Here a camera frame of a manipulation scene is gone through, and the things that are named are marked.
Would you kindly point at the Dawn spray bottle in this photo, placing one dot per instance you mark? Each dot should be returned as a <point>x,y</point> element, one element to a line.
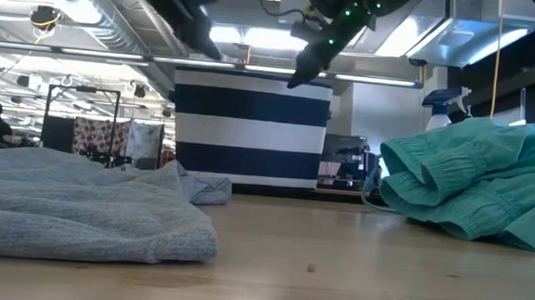
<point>439,114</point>

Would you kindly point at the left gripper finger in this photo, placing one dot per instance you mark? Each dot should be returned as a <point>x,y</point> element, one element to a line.
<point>200,34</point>

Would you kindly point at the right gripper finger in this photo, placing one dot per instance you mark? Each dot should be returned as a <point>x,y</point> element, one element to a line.
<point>315,62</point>

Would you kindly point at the grey garment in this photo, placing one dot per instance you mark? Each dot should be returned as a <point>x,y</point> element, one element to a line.
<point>83,204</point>

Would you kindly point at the teal garment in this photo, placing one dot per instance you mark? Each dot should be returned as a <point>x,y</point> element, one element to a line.
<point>479,181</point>

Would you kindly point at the navy white striped fabric bin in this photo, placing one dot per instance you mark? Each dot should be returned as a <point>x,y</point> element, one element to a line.
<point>250,135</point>

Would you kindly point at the bright ceiling light panel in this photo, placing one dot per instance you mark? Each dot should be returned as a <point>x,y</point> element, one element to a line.
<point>256,36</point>

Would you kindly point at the hanging clothes rack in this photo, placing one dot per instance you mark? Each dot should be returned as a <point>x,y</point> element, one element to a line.
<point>105,135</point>

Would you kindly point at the black background robot station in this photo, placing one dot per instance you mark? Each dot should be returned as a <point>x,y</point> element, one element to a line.
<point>59,132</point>

